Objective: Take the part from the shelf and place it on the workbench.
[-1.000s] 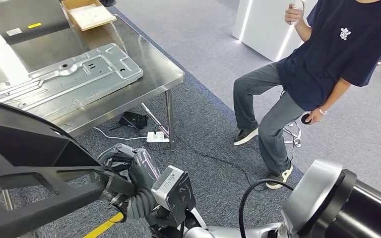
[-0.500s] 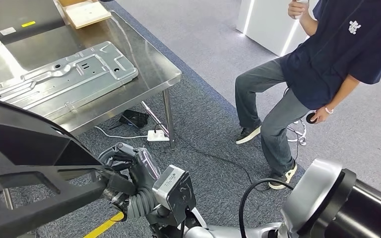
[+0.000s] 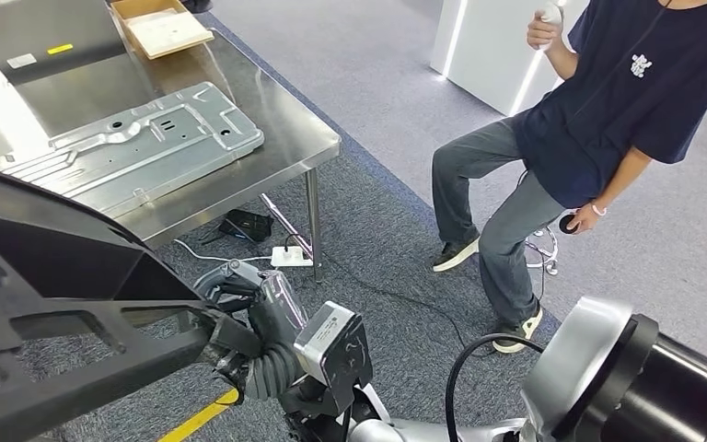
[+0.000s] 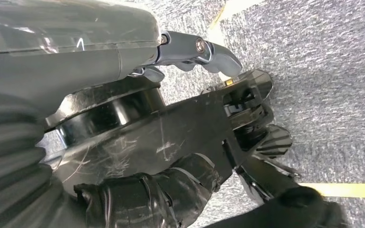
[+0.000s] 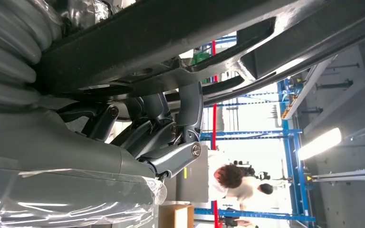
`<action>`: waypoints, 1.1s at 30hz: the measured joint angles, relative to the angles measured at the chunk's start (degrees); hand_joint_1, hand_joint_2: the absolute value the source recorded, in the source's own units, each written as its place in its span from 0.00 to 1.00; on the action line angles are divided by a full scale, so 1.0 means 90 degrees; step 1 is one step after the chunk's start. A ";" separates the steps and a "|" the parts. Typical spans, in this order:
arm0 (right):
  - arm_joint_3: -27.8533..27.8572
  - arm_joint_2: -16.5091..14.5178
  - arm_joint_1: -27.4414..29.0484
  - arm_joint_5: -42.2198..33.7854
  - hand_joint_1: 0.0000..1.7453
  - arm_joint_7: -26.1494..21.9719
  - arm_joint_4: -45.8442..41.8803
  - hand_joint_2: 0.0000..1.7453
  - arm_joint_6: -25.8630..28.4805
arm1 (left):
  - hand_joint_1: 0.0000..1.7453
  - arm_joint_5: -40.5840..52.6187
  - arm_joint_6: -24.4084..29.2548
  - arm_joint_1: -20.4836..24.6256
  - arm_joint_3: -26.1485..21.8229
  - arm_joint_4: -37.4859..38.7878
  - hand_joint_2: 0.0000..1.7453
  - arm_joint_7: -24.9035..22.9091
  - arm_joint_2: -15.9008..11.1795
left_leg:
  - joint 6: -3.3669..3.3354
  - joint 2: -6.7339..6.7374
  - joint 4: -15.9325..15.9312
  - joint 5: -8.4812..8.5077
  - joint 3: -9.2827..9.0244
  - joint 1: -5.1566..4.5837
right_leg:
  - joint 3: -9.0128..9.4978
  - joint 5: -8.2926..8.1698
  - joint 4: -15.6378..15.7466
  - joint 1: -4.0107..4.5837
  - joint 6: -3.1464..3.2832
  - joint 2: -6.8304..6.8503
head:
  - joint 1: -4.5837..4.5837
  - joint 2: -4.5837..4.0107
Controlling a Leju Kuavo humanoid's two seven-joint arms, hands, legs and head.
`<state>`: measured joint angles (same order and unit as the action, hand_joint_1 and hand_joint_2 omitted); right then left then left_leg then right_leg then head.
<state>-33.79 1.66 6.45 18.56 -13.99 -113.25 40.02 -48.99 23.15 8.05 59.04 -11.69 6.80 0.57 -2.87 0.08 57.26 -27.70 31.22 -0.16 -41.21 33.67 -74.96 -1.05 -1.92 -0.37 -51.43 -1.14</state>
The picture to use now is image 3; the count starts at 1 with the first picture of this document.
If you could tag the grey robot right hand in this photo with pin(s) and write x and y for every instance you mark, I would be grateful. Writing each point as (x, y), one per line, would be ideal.
(280, 305)

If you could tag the person's right hand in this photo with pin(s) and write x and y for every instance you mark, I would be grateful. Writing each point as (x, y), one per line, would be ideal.
(545, 33)

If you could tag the person's left hand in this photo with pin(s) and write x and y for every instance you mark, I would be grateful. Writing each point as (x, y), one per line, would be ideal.
(585, 219)

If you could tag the black hand controller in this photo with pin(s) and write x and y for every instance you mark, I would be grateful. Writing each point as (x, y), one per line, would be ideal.
(567, 224)

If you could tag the white hand controller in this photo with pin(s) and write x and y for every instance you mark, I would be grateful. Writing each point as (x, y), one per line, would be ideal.
(551, 11)

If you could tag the black plastic car panel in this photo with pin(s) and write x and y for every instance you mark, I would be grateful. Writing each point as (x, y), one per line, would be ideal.
(36, 274)

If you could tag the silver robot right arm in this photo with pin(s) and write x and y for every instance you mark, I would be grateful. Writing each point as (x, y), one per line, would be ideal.
(579, 366)

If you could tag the person's left forearm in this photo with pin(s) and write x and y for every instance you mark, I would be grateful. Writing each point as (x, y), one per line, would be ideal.
(622, 180)

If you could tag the person's right forearm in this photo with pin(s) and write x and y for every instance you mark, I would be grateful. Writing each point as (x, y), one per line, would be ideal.
(564, 61)

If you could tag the stainless steel workbench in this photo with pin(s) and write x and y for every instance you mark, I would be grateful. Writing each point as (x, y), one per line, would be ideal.
(292, 140)

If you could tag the white power strip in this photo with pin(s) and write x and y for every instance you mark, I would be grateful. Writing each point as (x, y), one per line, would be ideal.
(289, 257)

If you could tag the chrome stool with black seat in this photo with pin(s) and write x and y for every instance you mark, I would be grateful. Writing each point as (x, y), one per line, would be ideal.
(551, 267)

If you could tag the white pillar with light strip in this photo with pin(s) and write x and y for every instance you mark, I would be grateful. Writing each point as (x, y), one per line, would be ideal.
(487, 55)

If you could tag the black power adapter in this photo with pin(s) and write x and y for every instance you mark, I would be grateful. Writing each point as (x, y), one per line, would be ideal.
(247, 226)

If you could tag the person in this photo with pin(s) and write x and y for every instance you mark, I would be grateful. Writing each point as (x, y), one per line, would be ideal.
(634, 110)

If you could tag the yellow floor tape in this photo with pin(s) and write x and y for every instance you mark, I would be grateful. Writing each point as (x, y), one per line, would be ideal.
(201, 418)

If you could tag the stamped sheet metal panel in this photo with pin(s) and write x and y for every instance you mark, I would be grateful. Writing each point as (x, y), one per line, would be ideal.
(146, 152)

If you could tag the white flat board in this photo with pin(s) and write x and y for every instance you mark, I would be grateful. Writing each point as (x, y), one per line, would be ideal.
(170, 33)

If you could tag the cardboard box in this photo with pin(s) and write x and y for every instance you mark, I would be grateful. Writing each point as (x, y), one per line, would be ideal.
(140, 6)

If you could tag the grey laptop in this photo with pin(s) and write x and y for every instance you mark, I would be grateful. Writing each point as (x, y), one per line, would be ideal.
(42, 36)

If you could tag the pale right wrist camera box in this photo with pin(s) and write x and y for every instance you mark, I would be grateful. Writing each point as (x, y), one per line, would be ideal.
(329, 348)

